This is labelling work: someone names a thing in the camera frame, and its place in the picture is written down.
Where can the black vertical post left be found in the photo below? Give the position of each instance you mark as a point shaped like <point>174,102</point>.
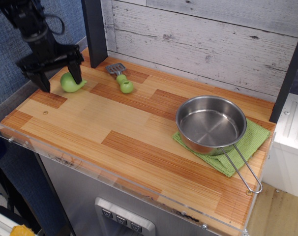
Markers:
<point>95,31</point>

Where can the green cloth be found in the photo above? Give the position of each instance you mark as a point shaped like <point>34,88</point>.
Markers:
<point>253,138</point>

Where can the clear acrylic front guard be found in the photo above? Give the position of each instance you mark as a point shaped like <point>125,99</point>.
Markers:
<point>187,183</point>

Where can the black vertical post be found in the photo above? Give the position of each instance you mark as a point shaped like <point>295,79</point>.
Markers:
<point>95,31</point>
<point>285,88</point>

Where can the green toy pear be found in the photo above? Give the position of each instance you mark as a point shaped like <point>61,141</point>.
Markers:
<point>68,83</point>

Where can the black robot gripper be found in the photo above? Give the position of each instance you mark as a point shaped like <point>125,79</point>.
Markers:
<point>47,54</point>

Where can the black vertical post right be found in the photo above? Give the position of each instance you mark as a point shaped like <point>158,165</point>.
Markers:
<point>285,88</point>

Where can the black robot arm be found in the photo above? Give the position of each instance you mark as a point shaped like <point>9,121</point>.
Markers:
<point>27,16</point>

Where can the silver toy fridge front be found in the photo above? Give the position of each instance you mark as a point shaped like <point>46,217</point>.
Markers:
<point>77,186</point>

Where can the grey button panel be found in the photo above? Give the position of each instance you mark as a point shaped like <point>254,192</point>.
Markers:
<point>117,221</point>

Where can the silver metal pot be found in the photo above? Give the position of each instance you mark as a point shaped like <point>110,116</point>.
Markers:
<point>213,125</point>

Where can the white ridged block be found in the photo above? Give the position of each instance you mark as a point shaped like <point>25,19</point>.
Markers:
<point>281,168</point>

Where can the yellow black object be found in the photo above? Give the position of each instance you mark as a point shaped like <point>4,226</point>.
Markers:
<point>21,230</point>

